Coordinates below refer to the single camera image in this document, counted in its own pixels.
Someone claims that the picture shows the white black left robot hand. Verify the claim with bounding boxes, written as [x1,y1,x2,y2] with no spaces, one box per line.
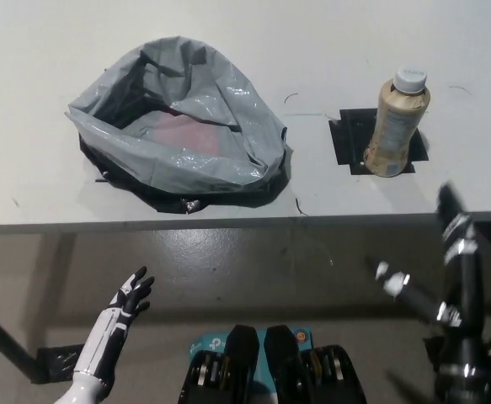
[72,264,155,382]

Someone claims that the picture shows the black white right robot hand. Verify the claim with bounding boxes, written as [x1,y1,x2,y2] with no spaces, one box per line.
[365,181,488,338]

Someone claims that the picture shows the beige protein shake bottle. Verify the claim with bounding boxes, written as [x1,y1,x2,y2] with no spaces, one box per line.
[362,66,432,178]

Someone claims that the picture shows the grey plastic bag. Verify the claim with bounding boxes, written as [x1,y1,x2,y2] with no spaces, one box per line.
[63,35,290,195]

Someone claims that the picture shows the teal network device box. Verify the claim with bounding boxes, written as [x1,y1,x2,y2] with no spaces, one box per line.
[188,326,314,386]

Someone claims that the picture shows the robot legs and feet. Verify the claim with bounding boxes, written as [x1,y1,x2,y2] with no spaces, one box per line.
[179,323,371,404]

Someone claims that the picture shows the black tape square marker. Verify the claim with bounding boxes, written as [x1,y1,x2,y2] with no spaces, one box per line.
[328,108,431,176]

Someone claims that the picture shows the reddish flat item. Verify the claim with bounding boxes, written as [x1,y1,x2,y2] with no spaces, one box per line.
[154,114,230,157]

